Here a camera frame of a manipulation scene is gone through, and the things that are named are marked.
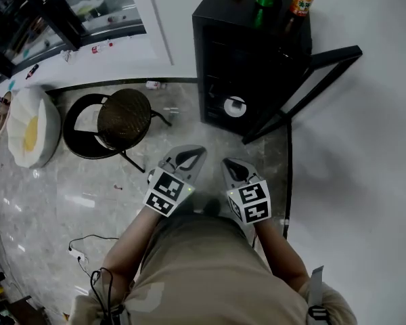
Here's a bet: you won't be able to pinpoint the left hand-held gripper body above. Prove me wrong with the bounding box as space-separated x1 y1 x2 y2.
142 162 196 218

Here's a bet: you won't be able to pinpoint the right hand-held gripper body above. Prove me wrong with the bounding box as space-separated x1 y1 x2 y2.
225 177 272 225

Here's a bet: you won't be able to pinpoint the white round plate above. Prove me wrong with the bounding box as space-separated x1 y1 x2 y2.
223 95 248 118

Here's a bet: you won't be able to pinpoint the black mini fridge cabinet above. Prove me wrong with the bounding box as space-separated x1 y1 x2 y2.
191 0 363 145

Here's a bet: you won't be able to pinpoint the person's right forearm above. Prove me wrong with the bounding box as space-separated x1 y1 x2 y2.
255 220 311 290

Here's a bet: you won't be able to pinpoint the person's left forearm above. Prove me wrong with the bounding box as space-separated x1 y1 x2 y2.
103 208 162 294

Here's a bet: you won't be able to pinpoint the person's black shoe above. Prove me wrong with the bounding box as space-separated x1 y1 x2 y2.
202 198 223 216

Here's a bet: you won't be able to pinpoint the person's beige shirt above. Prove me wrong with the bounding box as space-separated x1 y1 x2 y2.
69 213 358 325

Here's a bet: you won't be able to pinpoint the white power strip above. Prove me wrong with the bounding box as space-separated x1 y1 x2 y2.
67 244 88 264

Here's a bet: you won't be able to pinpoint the clear bottle red label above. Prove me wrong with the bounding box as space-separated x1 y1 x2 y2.
91 41 114 54

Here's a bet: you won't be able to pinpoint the white yellow egg cushion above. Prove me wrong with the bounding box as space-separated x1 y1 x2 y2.
6 87 62 169

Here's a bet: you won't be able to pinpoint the orange drink can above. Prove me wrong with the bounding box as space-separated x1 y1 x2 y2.
289 0 315 16

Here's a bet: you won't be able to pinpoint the cluttered electronics pile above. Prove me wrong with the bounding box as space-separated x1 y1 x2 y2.
0 248 33 325

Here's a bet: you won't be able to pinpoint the black framed window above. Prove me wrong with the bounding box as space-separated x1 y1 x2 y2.
0 0 147 87

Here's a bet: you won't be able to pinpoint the wicker stool black frame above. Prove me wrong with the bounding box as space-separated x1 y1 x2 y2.
62 88 173 174

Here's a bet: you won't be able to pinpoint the grey backpack strap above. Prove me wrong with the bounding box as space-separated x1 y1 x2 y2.
306 265 332 325

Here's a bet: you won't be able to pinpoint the black body cables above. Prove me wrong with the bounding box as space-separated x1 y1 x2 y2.
89 267 122 325

